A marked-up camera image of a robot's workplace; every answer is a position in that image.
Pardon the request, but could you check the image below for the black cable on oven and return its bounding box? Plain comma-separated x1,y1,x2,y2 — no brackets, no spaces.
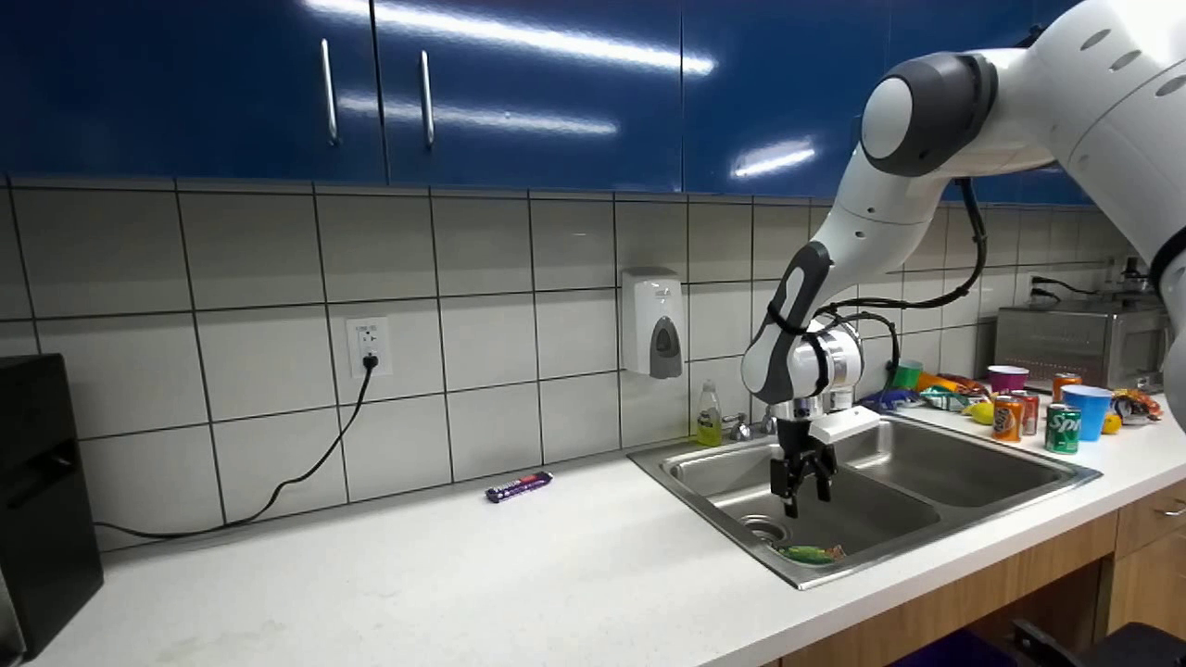
1027,271,1123,307

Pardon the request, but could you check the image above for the green soda can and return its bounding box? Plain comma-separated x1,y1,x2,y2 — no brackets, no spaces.
1041,399,1082,457

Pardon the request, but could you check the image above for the stainless steel double sink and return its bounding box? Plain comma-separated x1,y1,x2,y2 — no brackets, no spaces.
625,412,1104,593

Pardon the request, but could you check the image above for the white cup purple rim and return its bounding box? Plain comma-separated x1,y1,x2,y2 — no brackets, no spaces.
982,363,1034,395

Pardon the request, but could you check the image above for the green granola bar packet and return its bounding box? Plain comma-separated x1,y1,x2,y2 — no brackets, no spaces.
781,539,849,570

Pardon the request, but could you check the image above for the silver upper cabinet handle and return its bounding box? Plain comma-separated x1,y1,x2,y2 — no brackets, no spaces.
416,47,440,152
316,34,346,149

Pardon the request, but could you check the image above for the purple marker pen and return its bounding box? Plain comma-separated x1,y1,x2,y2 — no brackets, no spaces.
481,467,557,509

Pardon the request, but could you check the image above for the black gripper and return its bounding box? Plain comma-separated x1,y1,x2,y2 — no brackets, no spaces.
770,416,844,521

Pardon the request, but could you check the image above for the green dish soap bottle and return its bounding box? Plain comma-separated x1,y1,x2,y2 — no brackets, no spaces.
689,383,729,449

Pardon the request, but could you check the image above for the dark office chair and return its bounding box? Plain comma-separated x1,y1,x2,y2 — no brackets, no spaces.
1011,617,1186,667

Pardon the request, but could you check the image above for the white wall power outlet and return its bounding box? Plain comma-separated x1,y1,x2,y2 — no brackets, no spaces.
346,316,394,373

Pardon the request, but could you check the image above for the blue plastic cup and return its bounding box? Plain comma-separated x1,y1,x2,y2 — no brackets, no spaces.
1061,383,1118,443

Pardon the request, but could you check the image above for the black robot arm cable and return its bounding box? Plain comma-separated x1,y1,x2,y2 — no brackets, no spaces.
813,179,992,383

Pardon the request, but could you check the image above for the stainless steel toaster oven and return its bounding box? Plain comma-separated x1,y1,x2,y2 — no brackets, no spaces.
992,304,1165,394

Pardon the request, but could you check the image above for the black countertop appliance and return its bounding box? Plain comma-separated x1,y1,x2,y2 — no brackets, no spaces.
0,350,107,659

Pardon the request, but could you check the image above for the white wall soap dispenser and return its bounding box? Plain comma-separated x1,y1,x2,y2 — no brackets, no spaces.
619,271,689,383

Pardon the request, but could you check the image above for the black power cord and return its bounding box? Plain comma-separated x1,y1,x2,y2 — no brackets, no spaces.
93,350,383,543

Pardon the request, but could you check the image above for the orange yellow snack packet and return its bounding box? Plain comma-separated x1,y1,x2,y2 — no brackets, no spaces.
1112,386,1165,427

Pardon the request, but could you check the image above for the colourful snack packet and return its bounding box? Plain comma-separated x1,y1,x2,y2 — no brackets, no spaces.
917,371,992,417

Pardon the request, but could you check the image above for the wooden base cabinet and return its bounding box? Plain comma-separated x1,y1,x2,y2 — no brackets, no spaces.
776,479,1186,667

